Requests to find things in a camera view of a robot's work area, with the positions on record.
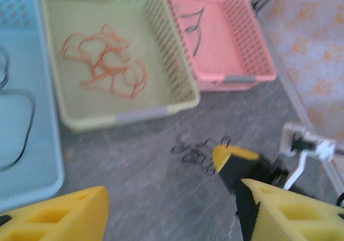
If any green plastic basket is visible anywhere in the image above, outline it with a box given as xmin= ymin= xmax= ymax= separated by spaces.
xmin=37 ymin=0 xmax=201 ymax=133

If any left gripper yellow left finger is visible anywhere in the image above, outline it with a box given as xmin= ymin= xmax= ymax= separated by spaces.
xmin=0 ymin=186 xmax=110 ymax=241

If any thin orange cable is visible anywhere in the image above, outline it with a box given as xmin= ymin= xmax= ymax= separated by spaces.
xmin=61 ymin=24 xmax=148 ymax=100

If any blue plastic basket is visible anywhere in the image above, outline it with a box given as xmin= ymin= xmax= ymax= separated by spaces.
xmin=0 ymin=0 xmax=66 ymax=207

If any thin dark teal cable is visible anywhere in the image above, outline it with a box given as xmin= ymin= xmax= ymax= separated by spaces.
xmin=186 ymin=23 xmax=203 ymax=56
xmin=180 ymin=7 xmax=205 ymax=34

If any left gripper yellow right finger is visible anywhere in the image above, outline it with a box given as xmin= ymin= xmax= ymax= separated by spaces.
xmin=234 ymin=178 xmax=344 ymax=241

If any pink plastic basket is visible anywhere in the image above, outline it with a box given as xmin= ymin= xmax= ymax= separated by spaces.
xmin=161 ymin=0 xmax=277 ymax=91

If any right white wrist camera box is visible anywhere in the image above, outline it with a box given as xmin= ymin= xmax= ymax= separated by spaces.
xmin=279 ymin=122 xmax=337 ymax=190

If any thin black looped cable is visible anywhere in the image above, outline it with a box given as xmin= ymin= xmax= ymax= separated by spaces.
xmin=0 ymin=89 xmax=37 ymax=172

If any thin black curved cable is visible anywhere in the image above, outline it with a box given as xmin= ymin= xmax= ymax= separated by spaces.
xmin=0 ymin=47 xmax=10 ymax=89

